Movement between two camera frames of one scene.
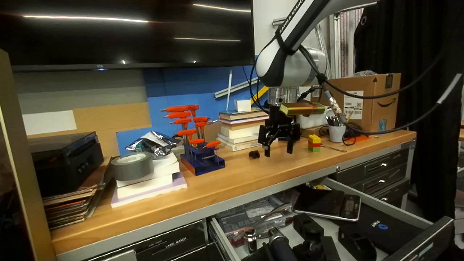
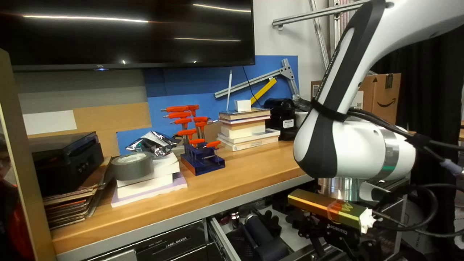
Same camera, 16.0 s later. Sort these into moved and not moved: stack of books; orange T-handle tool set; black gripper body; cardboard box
Moved: black gripper body
Not moved: cardboard box; stack of books; orange T-handle tool set
